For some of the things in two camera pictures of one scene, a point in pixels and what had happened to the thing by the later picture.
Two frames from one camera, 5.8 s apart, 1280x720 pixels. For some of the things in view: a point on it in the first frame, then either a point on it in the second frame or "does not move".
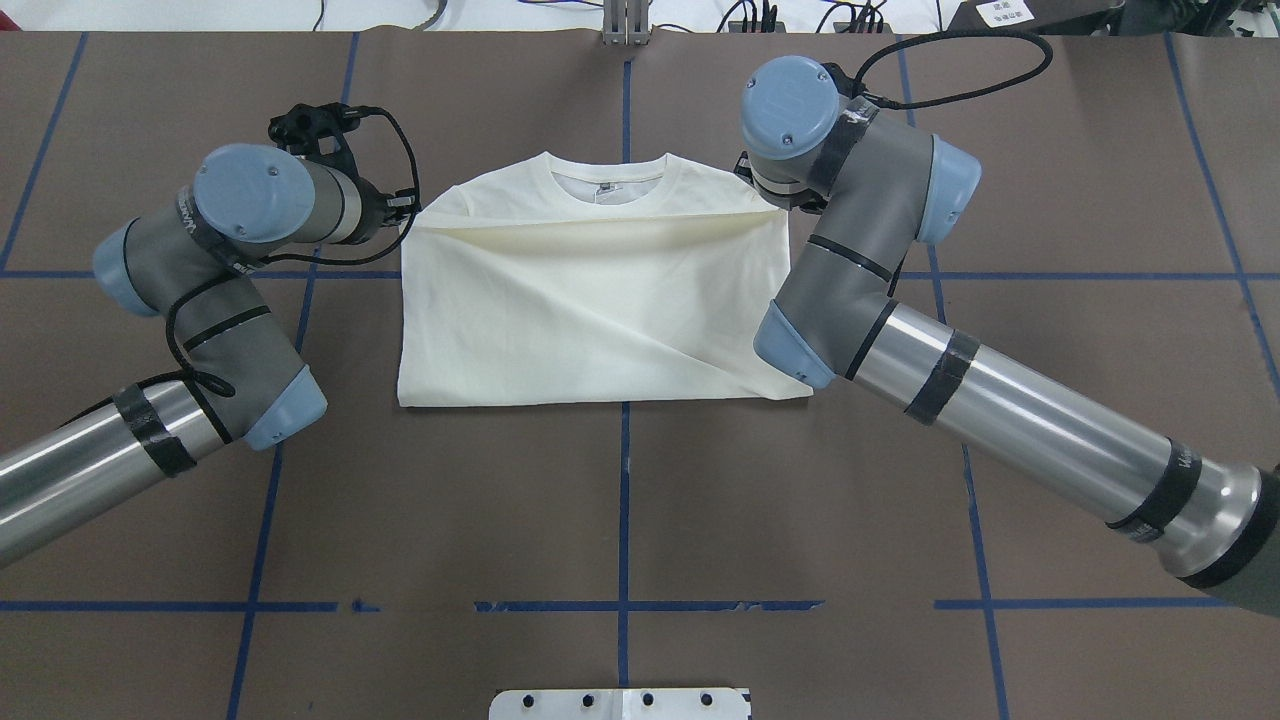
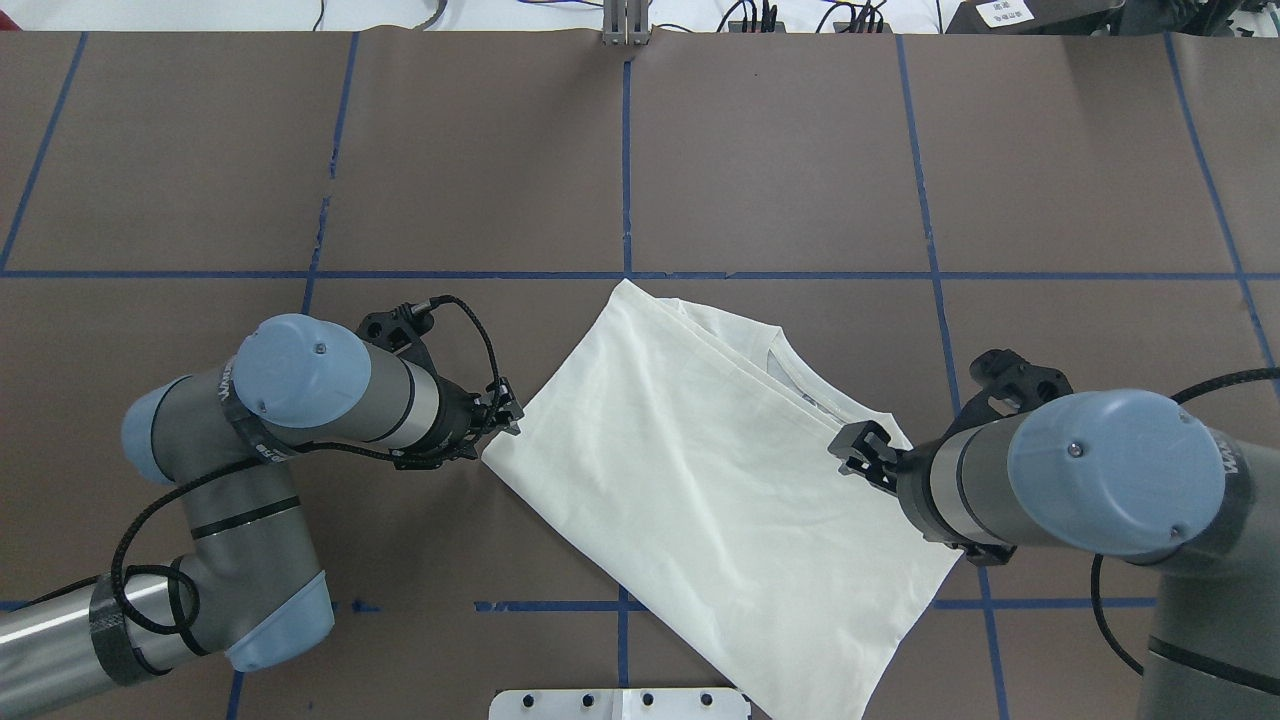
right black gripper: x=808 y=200 → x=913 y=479
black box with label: x=1048 y=17 does not move
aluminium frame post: x=626 y=22 does not move
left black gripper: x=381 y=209 → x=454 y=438
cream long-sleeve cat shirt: x=527 y=283 → x=690 y=451
